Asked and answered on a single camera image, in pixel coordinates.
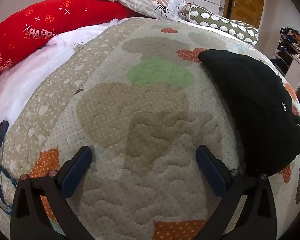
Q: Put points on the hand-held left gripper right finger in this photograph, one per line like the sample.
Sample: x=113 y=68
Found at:
x=211 y=171

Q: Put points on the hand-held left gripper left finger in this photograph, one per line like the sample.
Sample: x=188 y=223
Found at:
x=75 y=171

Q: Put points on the black pants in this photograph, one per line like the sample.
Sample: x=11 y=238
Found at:
x=252 y=100

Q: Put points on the patterned quilted bedspread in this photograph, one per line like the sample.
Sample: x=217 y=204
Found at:
x=140 y=117

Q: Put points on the cluttered open shelf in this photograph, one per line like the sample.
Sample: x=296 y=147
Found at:
x=290 y=42

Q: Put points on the white bed sheet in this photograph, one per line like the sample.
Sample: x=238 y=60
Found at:
x=40 y=62

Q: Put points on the green pillow with white pattern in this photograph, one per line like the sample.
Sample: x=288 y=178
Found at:
x=227 y=26

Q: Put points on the red Happy bolster pillow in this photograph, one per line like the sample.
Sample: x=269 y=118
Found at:
x=40 y=17

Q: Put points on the wooden door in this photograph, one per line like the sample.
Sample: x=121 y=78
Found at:
x=247 y=2

